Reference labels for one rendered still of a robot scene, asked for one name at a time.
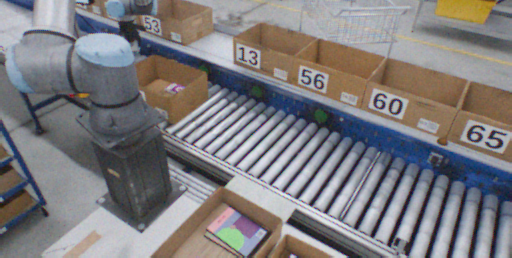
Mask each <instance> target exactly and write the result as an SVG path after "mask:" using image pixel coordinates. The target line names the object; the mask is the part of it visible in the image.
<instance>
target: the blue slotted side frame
mask: <svg viewBox="0 0 512 258"><path fill-rule="evenodd" d="M4 1H5V0H4ZM30 1H31V2H30ZM7 2H11V3H14V4H15V5H18V6H22V7H23V8H26V9H27V10H31V11H33V10H34V2H35V0H24V1H23V0H7ZM19 2H20V3H19ZM81 16H82V17H83V19H85V20H86V21H87V23H89V24H90V25H91V24H92V26H91V27H93V28H94V29H95V30H96V31H97V32H98V33H106V34H108V35H110V34H112V35H114V33H115V35H119V33H118V31H120V29H119V28H117V27H112V26H110V25H108V24H105V23H101V22H99V21H97V20H95V19H90V18H88V17H86V16H83V15H81ZM75 18H76V19H77V23H78V26H79V30H81V31H83V32H87V34H92V33H91V32H94V33H93V34H96V31H94V30H93V29H92V28H91V27H90V26H89V25H88V24H87V23H86V22H85V21H84V20H83V19H82V18H81V17H80V16H79V15H78V14H76V13H75ZM81 20H82V22H81ZM80 26H81V27H82V29H81V27H80ZM97 27H98V29H97ZM102 27H103V28H102ZM86 29H87V31H86ZM105 29H107V30H108V31H109V33H108V31H105ZM88 30H89V31H88ZM103 30H104V31H103ZM98 33H97V34H98ZM140 37H141V36H140ZM141 40H142V44H141V47H140V50H139V52H138V53H139V54H140V55H141V56H146V57H148V55H147V50H146V47H145V44H150V50H151V55H158V56H163V57H164V58H167V59H169V60H174V61H176V62H179V63H181V64H184V65H188V66H190V67H192V68H195V69H199V63H201V64H204V65H208V66H209V69H211V70H212V73H211V72H210V78H208V79H207V81H210V82H211V83H212V84H213V86H214V85H219V86H221V90H222V89H224V88H226V89H228V90H229V91H230V93H232V92H236V93H237V94H238V97H240V96H241V95H244V96H246V97H247V101H248V100H250V99H251V98H252V99H254V100H255V102H256V106H257V105H258V104H259V102H263V103H264V104H265V106H266V109H268V107H269V106H272V107H274V108H275V110H276V113H277V112H278V111H284V112H285V118H286V117H288V116H289V115H294V116H295V117H296V121H295V123H297V121H298V120H299V119H305V120H306V127H308V126H309V125H310V123H315V124H316V125H317V127H318V130H317V131H315V132H314V134H315V135H316V134H317V132H318V131H319V130H320V129H321V128H322V127H325V128H327V130H328V131H329V134H328V136H327V137H326V138H325V139H328V138H329V137H330V136H331V134H332V133H333V132H337V133H339V135H340V140H339V142H338V143H337V144H340V142H341V141H342V140H343V138H344V137H349V138H351V139H352V145H351V147H350V148H351V149H352V148H353V147H354V145H355V144H356V143H357V142H361V143H363V144H364V146H365V148H364V151H363V152H362V154H365V152H366V151H367V150H368V148H370V147H373V148H377V154H378V152H380V155H379V157H380V156H381V153H382V152H388V153H389V155H390V156H391V159H390V161H389V164H388V165H392V163H393V161H394V159H395V158H397V157H400V158H402V159H403V160H404V161H405V165H404V166H403V168H402V170H403V171H406V168H407V166H408V165H409V164H410V163H414V164H416V165H418V166H419V172H418V173H417V175H416V176H417V177H419V178H420V175H421V173H422V171H423V169H430V170H431V171H432V172H433V173H434V176H433V178H432V180H431V182H432V183H434V184H435V180H436V178H437V177H438V176H440V175H444V176H446V177H447V178H448V180H449V182H448V187H447V189H448V190H451V186H452V183H453V182H462V183H463V184H464V185H465V190H464V193H463V195H464V196H465V197H466V196H467V193H468V190H469V189H470V188H477V189H478V190H480V191H481V198H480V202H479V203H483V201H484V198H485V196H486V195H487V194H493V195H494V196H496V197H497V198H498V207H497V210H498V211H500V210H501V205H502V203H503V202H511V203H512V189H511V186H512V174H511V173H508V172H506V171H504V170H502V169H498V168H495V167H493V166H491V165H486V164H484V163H482V162H480V161H476V160H473V159H471V158H469V157H465V156H462V155H460V154H458V153H454V152H452V151H449V150H447V149H445V148H440V147H439V146H436V145H434V144H430V143H427V142H425V141H423V140H419V139H416V138H415V137H412V136H408V135H406V134H403V133H401V132H397V131H394V130H393V129H390V128H388V127H384V126H381V125H379V124H377V123H373V122H370V121H369V120H366V119H362V118H360V117H357V116H356V115H351V114H348V113H347V112H344V111H340V110H338V109H335V108H333V107H331V106H327V105H325V104H322V103H320V102H316V101H314V100H311V99H310V98H305V97H302V96H301V95H298V94H294V93H292V92H289V91H287V90H283V89H280V88H279V87H276V86H274V85H270V84H268V83H265V82H264V81H259V80H257V79H255V78H252V77H248V76H246V75H243V74H242V73H237V72H234V71H233V70H230V69H226V68H224V67H222V66H219V65H215V64H213V63H211V62H209V61H206V60H202V59H200V58H197V57H196V56H191V55H188V54H187V53H184V52H180V51H178V50H175V49H173V48H169V47H167V46H165V45H163V44H159V43H156V42H154V41H151V40H150V39H145V38H143V37H141ZM151 47H152V49H151ZM158 49H159V50H158ZM143 51H144V53H143ZM165 52H166V55H167V56H166V55H165ZM172 55H173V58H172ZM187 60H188V63H187ZM191 63H192V64H191ZM194 63H196V67H195V64H194ZM218 72H219V73H220V76H219V74H218ZM223 75H224V76H223ZM227 75H228V79H227ZM211 78H212V79H211ZM215 78H216V82H215ZM236 78H237V82H236ZM219 81H220V82H219ZM223 81H224V83H225V85H223ZM245 81H246V85H245ZM252 82H253V83H255V84H257V85H262V86H264V90H265V92H264V99H261V98H256V97H255V96H253V95H251V96H250V95H249V92H251V86H250V85H251V83H252ZM232 85H233V89H232ZM236 88H237V89H236ZM240 88H241V89H242V93H241V92H240ZM245 92H246V93H245ZM273 93H275V97H273ZM278 96H279V97H278ZM283 96H284V97H285V101H284V100H283ZM268 99H269V103H268ZM293 100H294V101H295V105H293ZM277 103H279V107H278V106H277ZM299 104H300V105H299ZM304 104H306V109H304ZM283 106H284V107H283ZM314 106H318V107H319V108H322V109H324V110H326V111H330V115H329V120H328V124H324V123H319V122H318V121H316V120H314V119H313V115H314ZM288 107H289V111H287V110H288ZM266 109H265V110H266ZM265 110H264V111H265ZM264 111H263V112H264ZM297 111H299V115H297ZM276 113H275V114H274V115H276ZM308 115H310V119H308ZM332 117H333V118H332ZM338 117H339V122H338ZM340 118H343V121H340ZM344 121H345V122H344ZM350 122H352V126H351V127H350V126H349V124H350ZM295 123H293V125H294V124H295ZM331 124H332V127H330V126H331ZM356 126H357V127H356ZM306 127H304V128H303V129H304V130H305V129H306ZM336 127H337V128H336ZM362 127H364V131H362ZM342 128H343V129H344V130H343V132H342ZM369 131H370V132H369ZM348 132H349V133H348ZM375 132H377V136H374V134H375ZM354 133H356V137H353V135H354ZM389 136H390V140H389V141H388V137H389ZM360 137H361V138H360ZM366 138H368V139H369V140H368V142H366V141H365V140H366ZM395 141H397V142H395ZM402 141H403V142H404V145H403V146H402V145H401V144H402ZM379 143H381V147H380V148H379V147H378V144H379ZM409 146H410V147H409ZM385 147H386V148H385ZM416 147H418V148H419V150H418V152H415V148H416ZM392 148H394V152H391V150H392ZM399 152H400V153H399ZM431 152H434V153H435V154H438V155H440V156H442V157H443V158H442V160H441V161H440V165H439V166H436V168H435V169H433V167H434V165H432V164H431V163H429V162H427V160H428V158H429V157H430V154H431ZM406 153H407V154H408V156H407V157H405V155H406ZM379 157H378V158H379ZM413 158H414V159H413ZM446 158H448V163H445V162H444V161H445V160H446ZM419 159H422V162H421V163H419ZM454 163H455V164H454ZM427 164H428V165H427ZM461 165H465V166H464V168H463V169H460V166H461ZM442 169H443V170H442ZM469 169H471V170H469ZM449 170H451V171H452V173H451V175H448V172H449ZM479 170H480V171H481V173H480V174H479V175H477V172H478V171H479ZM457 175H458V176H457ZM486 176H488V177H486ZM465 177H467V180H466V181H464V178H465ZM496 177H497V178H498V180H497V181H496V182H494V178H496ZM503 182H505V183H503ZM481 183H484V185H483V186H482V187H479V186H480V185H481ZM489 188H490V189H489ZM498 190H501V191H500V193H499V194H496V192H497V191H498ZM506 194H507V196H506Z"/></svg>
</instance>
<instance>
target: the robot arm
mask: <svg viewBox="0 0 512 258"><path fill-rule="evenodd" d="M75 5H76V0H35V3H34V10H33V23H32V27H31V28H29V29H28V30H26V31H24V33H23V37H22V43H21V44H11V46H10V47H9V48H7V52H6V56H5V60H6V62H5V65H6V69H7V75H8V77H9V78H10V80H11V82H12V83H13V85H14V86H15V87H16V88H17V89H18V90H20V91H21V92H24V93H27V94H89V97H90V99H91V106H90V111H89V121H90V124H91V127H92V128H93V129H94V130H95V131H96V132H100V133H103V134H108V135H117V134H123V133H127V132H132V131H134V130H136V129H137V128H139V127H142V125H144V124H145V123H146V122H147V120H148V119H149V118H150V110H149V106H148V105H147V103H146V101H145V100H144V98H142V95H141V94H140V90H139V86H138V81H137V73H136V69H135V65H134V57H133V53H132V51H134V52H135V53H136V54H138V52H139V50H140V47H141V44H142V40H141V37H140V35H139V32H138V31H146V28H147V27H145V26H143V25H138V24H135V23H133V22H134V21H135V20H134V19H135V18H136V15H150V16H151V15H156V14H157V0H108V2H107V4H106V10H107V12H108V14H109V15H111V16H112V17H113V18H117V19H119V20H121V21H118V25H119V28H120V31H118V33H119V35H112V34H110V35H108V34H106V33H98V34H91V35H87V36H86V37H84V36H83V37H81V38H79V40H77V39H76V38H75V36H74V35H73V32H74V23H75ZM120 33H121V35H122V37H121V36H120ZM135 39H136V40H135Z"/></svg>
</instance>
